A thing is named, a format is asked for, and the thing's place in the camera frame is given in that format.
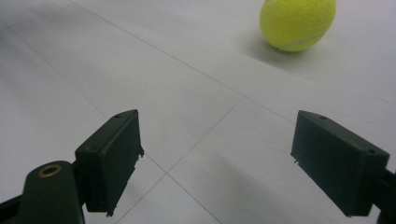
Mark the yellow tennis ball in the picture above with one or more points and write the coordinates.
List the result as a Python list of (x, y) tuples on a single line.
[(295, 21)]

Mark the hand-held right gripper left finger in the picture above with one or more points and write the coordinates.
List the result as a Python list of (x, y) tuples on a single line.
[(115, 155)]

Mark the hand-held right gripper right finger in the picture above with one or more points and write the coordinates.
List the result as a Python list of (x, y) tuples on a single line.
[(336, 161)]

